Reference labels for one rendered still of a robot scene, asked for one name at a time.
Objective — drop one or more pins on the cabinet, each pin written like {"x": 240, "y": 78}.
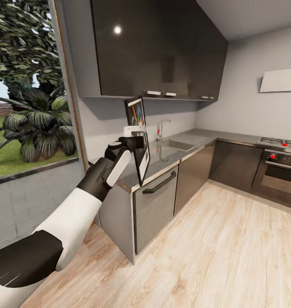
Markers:
{"x": 128, "y": 48}
{"x": 208, "y": 62}

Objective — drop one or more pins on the poster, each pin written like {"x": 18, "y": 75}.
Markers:
{"x": 136, "y": 116}

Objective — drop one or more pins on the drop in sink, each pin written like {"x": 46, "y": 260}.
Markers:
{"x": 184, "y": 142}

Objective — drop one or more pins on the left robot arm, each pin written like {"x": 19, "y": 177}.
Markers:
{"x": 25, "y": 264}

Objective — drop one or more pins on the dishwasher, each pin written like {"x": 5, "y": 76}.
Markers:
{"x": 153, "y": 206}

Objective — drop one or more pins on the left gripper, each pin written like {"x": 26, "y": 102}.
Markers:
{"x": 137, "y": 141}

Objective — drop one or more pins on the oven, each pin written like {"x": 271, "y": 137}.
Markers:
{"x": 274, "y": 173}

